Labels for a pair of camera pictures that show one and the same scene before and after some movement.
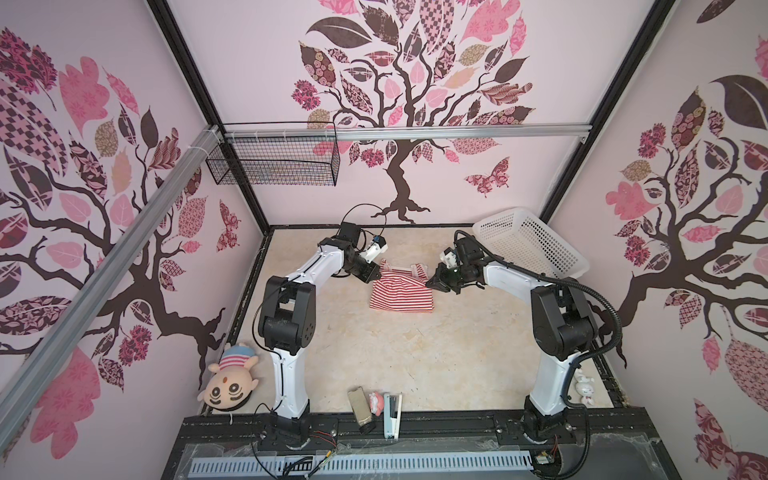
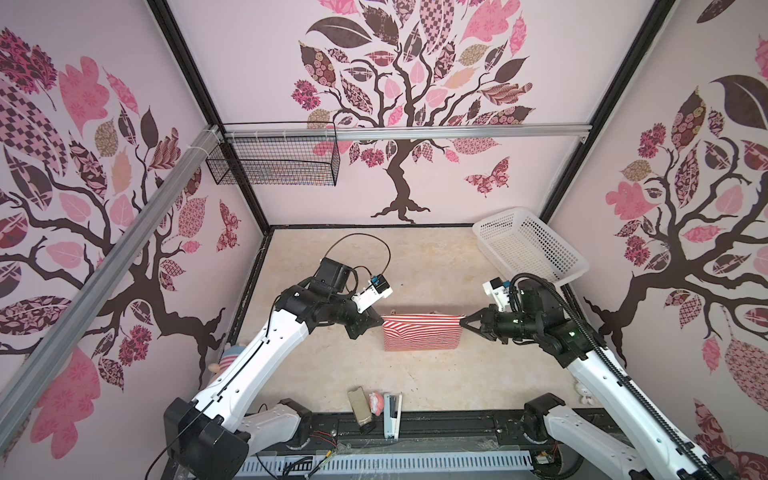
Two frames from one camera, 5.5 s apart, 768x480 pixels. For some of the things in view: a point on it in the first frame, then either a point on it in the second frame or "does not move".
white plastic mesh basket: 521,234 does not move
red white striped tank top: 402,290 to 421,331
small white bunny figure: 584,387 does not move
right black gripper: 439,280 to 487,325
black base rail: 609,428 does not move
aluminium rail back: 295,131 does not move
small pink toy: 376,403 does not move
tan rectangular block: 360,406 does not move
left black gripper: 366,275 to 364,320
